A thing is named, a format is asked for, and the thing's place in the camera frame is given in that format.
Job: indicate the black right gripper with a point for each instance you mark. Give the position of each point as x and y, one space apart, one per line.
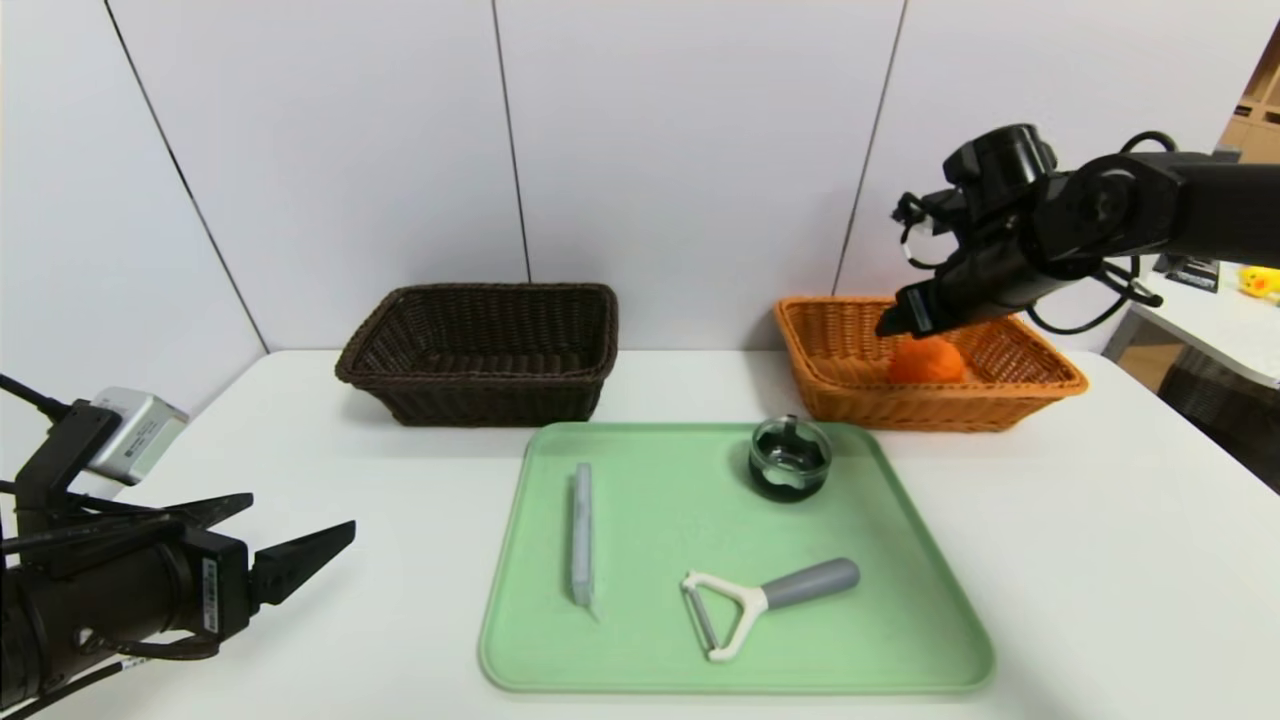
921 309

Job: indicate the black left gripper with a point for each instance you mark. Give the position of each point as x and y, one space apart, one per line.
218 590

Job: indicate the orange fruit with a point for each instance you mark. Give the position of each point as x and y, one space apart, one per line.
928 362

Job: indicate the glass jar with dark lid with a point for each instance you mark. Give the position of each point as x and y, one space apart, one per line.
790 465

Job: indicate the slim clear plastic case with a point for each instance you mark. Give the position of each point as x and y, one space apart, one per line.
583 530

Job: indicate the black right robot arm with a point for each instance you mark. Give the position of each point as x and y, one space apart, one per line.
1200 210

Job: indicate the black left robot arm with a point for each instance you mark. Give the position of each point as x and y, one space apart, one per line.
90 600

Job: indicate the orange wicker basket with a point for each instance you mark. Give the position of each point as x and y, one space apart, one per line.
920 408

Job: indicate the dark brown wicker basket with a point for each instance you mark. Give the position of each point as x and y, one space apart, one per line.
480 395

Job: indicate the black printed card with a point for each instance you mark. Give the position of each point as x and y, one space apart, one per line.
1192 272

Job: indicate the white side table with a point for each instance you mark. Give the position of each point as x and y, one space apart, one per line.
1215 320

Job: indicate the dark woven chair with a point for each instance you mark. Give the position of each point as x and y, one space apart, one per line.
1215 420

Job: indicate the yellow toy duck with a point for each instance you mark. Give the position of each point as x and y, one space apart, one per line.
1258 282

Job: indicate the wooden shelf unit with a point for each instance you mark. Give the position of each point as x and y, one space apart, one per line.
1255 120

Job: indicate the light green plastic tray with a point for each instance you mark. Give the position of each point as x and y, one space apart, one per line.
640 640

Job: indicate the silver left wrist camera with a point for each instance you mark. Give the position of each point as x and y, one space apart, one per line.
140 430

